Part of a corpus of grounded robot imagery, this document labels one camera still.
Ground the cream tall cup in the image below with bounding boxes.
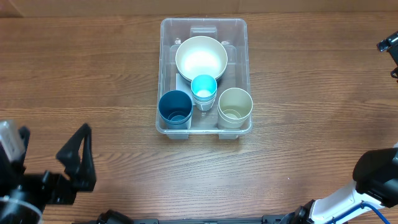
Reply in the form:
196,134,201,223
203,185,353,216
218,116,246,129
218,88,254,123

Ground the light blue small cup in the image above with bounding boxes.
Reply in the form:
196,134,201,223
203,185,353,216
191,75,218,97

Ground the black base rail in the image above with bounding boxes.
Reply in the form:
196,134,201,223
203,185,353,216
73,209,312,224

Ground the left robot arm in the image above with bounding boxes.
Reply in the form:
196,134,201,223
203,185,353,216
1,120,96,223

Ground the green small cup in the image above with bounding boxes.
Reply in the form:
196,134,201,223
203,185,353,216
192,95,216,102

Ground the pink small cup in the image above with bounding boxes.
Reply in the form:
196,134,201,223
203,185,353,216
193,98,215,105

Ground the grey small cup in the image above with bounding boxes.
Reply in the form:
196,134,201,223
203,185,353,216
196,102,214,111

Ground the blue tall cup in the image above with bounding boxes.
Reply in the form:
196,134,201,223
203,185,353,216
158,90,193,125
164,119,191,129

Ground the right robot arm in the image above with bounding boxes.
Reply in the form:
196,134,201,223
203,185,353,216
280,144,397,224

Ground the clear plastic storage bin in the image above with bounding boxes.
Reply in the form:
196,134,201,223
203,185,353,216
155,17,252,139

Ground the cream bowl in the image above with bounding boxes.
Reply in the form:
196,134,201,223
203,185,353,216
178,68,227,82
175,36,228,71

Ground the blue bowl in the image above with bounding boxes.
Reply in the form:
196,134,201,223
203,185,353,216
176,73,223,83

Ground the white label in bin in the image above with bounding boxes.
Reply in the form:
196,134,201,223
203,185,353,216
175,73,196,106

